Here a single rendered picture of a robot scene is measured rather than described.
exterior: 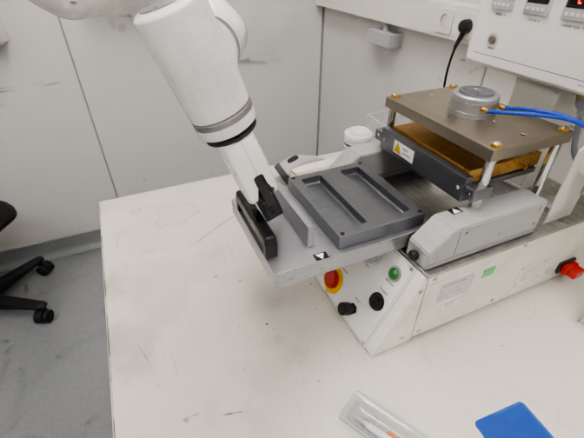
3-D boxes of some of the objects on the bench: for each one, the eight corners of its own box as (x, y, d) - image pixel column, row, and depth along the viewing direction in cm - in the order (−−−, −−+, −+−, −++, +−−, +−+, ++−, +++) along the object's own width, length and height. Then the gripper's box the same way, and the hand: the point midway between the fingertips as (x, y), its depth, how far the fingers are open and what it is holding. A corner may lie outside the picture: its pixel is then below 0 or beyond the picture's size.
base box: (459, 198, 110) (476, 145, 100) (583, 283, 83) (625, 221, 73) (294, 247, 93) (294, 187, 83) (381, 374, 65) (398, 309, 55)
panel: (297, 250, 91) (329, 183, 84) (364, 348, 69) (417, 269, 62) (290, 249, 90) (322, 182, 83) (356, 348, 68) (409, 268, 60)
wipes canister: (358, 163, 128) (362, 122, 119) (372, 175, 122) (379, 131, 113) (335, 169, 125) (339, 126, 116) (349, 181, 119) (354, 136, 110)
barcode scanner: (327, 164, 127) (328, 142, 122) (339, 175, 121) (341, 153, 117) (272, 177, 121) (271, 155, 116) (282, 189, 115) (281, 165, 110)
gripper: (271, 128, 45) (313, 228, 57) (235, 92, 56) (276, 182, 68) (215, 158, 44) (270, 254, 56) (189, 116, 55) (240, 203, 67)
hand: (269, 206), depth 61 cm, fingers closed, pressing on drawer
